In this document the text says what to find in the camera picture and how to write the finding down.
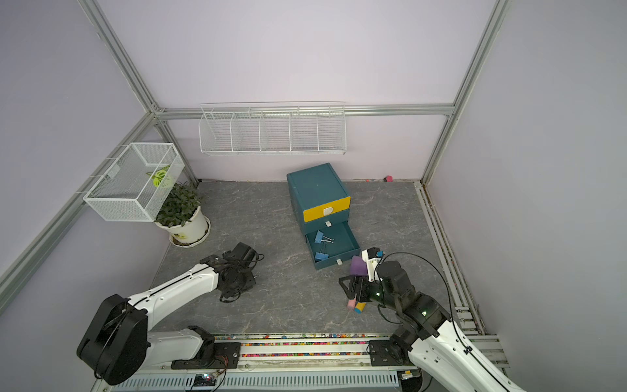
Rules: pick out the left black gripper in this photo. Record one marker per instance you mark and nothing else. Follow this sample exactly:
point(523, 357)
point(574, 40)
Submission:
point(251, 281)

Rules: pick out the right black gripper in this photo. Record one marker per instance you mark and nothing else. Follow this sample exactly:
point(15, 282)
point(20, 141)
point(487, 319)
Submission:
point(355, 281)

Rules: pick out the teal bottom drawer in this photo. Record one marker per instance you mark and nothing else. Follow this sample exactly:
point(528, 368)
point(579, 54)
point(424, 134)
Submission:
point(345, 246)

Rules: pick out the teal drawer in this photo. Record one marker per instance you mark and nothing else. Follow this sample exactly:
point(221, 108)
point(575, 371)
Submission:
point(324, 222)
point(345, 246)

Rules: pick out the blue binder clip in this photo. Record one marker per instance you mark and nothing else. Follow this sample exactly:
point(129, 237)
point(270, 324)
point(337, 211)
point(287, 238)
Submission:
point(321, 238)
point(321, 254)

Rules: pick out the yellow top drawer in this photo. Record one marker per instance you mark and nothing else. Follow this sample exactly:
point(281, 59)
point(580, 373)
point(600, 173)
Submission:
point(326, 209)

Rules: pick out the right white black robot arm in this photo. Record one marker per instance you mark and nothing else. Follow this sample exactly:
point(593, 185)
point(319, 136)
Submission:
point(427, 336)

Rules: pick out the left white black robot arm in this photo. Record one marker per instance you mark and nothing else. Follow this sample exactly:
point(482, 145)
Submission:
point(121, 340)

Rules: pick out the teal drawer cabinet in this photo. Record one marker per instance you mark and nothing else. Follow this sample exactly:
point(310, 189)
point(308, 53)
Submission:
point(314, 186)

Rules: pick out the green toy shovel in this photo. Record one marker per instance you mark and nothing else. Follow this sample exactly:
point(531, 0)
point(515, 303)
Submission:
point(359, 307)

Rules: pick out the purple toy shovel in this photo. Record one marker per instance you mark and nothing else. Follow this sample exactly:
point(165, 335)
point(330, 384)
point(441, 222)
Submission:
point(357, 267)

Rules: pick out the potted green plant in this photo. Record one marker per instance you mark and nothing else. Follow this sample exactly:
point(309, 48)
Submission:
point(181, 216)

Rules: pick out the green leaf toy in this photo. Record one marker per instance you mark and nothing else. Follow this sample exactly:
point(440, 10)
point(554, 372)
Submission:
point(158, 176)

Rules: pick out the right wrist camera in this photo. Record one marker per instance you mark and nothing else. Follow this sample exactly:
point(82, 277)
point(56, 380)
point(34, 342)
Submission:
point(372, 258)

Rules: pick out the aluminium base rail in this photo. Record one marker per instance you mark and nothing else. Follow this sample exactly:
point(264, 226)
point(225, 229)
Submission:
point(298, 363)

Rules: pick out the white wire basket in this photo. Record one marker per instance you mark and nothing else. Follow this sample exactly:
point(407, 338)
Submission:
point(125, 193)

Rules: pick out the white wire wall shelf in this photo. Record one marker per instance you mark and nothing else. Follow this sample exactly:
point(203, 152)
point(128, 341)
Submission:
point(273, 128)

